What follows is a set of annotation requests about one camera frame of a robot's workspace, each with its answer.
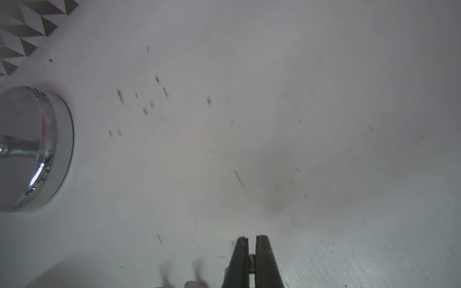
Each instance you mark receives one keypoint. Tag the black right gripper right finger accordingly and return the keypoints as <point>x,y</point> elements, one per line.
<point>267,274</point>

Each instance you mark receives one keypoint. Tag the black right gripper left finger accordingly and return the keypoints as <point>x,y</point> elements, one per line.
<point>237,275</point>

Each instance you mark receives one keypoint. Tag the steel wing nut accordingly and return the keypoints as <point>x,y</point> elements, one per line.
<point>252,264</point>

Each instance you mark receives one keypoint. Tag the chrome glass holder stand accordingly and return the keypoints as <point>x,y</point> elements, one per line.
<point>37,139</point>

